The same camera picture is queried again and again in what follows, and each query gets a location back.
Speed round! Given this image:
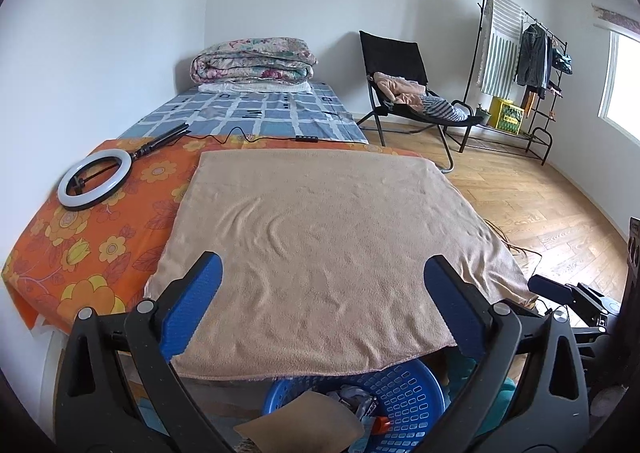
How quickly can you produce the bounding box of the striped grey cloth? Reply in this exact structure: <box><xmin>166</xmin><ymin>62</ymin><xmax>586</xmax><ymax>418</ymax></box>
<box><xmin>420</xmin><ymin>94</ymin><xmax>468</xmax><ymax>121</ymax></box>

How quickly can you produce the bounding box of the floral curtain valance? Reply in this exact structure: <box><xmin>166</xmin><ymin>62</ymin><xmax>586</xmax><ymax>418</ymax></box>
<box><xmin>591</xmin><ymin>3</ymin><xmax>640</xmax><ymax>31</ymax></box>

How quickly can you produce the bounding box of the window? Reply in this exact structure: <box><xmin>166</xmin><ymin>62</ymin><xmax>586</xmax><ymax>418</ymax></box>
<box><xmin>597</xmin><ymin>28</ymin><xmax>640</xmax><ymax>136</ymax></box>

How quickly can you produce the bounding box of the blue plastic basket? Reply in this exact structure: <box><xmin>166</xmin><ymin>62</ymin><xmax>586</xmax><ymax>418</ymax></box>
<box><xmin>262</xmin><ymin>360</ymin><xmax>447</xmax><ymax>453</ymax></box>

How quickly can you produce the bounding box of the pink cloth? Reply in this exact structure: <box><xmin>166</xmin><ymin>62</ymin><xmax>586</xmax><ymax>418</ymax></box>
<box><xmin>372</xmin><ymin>72</ymin><xmax>428</xmax><ymax>108</ymax></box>

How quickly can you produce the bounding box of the yellow plastic crate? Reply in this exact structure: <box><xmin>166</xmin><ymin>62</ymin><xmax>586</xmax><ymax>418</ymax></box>
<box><xmin>487</xmin><ymin>96</ymin><xmax>526</xmax><ymax>135</ymax></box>

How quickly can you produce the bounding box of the blue checked bed sheet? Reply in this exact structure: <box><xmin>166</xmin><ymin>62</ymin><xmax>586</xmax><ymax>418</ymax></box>
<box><xmin>116</xmin><ymin>83</ymin><xmax>370</xmax><ymax>145</ymax></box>

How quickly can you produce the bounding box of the black folded tripod stand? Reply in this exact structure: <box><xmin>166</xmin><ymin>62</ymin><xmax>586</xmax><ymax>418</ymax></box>
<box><xmin>131</xmin><ymin>122</ymin><xmax>192</xmax><ymax>160</ymax></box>

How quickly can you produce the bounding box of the thin black floor cable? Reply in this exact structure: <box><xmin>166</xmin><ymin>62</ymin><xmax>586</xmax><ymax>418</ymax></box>
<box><xmin>481</xmin><ymin>217</ymin><xmax>543</xmax><ymax>279</ymax></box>

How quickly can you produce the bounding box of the black ring light cable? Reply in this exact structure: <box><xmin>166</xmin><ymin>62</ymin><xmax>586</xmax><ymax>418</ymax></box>
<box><xmin>187</xmin><ymin>127</ymin><xmax>298</xmax><ymax>143</ymax></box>

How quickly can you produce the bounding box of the white ring light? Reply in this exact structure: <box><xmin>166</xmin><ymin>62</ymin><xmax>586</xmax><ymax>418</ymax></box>
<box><xmin>56</xmin><ymin>149</ymin><xmax>133</xmax><ymax>212</ymax></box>

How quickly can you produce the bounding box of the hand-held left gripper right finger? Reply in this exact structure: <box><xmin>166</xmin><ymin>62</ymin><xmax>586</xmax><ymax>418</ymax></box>
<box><xmin>422</xmin><ymin>254</ymin><xmax>591</xmax><ymax>453</ymax></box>

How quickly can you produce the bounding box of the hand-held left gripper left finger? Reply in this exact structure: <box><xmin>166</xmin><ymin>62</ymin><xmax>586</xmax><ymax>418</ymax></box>
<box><xmin>54</xmin><ymin>250</ymin><xmax>236</xmax><ymax>453</ymax></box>

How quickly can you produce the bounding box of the green striped towel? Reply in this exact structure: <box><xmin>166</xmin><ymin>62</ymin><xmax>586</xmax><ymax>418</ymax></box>
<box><xmin>477</xmin><ymin>0</ymin><xmax>525</xmax><ymax>96</ymax></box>

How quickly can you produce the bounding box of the white pillow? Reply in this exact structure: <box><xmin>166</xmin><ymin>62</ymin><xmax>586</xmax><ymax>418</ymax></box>
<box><xmin>197</xmin><ymin>80</ymin><xmax>315</xmax><ymax>95</ymax></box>

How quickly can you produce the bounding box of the dark teal hanging garment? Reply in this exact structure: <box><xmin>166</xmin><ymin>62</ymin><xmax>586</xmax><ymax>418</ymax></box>
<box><xmin>551</xmin><ymin>46</ymin><xmax>576</xmax><ymax>75</ymax></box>

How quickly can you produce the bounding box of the folded floral quilt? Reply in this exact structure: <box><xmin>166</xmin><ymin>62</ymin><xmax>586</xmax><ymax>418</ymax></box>
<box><xmin>190</xmin><ymin>37</ymin><xmax>318</xmax><ymax>85</ymax></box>

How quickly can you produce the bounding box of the teal cloth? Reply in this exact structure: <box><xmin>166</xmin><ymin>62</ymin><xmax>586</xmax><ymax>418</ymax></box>
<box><xmin>440</xmin><ymin>348</ymin><xmax>518</xmax><ymax>439</ymax></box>

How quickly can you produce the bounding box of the orange floral sheet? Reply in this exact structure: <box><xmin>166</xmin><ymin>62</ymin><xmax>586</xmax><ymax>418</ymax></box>
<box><xmin>1</xmin><ymin>136</ymin><xmax>431</xmax><ymax>336</ymax></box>

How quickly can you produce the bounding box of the dark brown panel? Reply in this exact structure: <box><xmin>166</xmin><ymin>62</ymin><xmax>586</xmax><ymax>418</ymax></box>
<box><xmin>627</xmin><ymin>217</ymin><xmax>640</xmax><ymax>284</ymax></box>

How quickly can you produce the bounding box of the dark hanging jacket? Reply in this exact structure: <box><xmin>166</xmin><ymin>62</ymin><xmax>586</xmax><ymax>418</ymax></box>
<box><xmin>515</xmin><ymin>23</ymin><xmax>555</xmax><ymax>100</ymax></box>

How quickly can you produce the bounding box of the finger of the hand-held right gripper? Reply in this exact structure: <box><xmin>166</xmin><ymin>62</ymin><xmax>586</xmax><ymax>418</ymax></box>
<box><xmin>528</xmin><ymin>274</ymin><xmax>576</xmax><ymax>306</ymax></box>

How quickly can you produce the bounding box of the beige towel blanket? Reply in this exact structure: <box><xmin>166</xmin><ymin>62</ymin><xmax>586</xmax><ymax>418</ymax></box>
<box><xmin>144</xmin><ymin>149</ymin><xmax>536</xmax><ymax>381</ymax></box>

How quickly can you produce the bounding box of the black folding chair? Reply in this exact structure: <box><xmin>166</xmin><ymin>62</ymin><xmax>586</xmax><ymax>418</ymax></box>
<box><xmin>356</xmin><ymin>30</ymin><xmax>485</xmax><ymax>174</ymax></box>

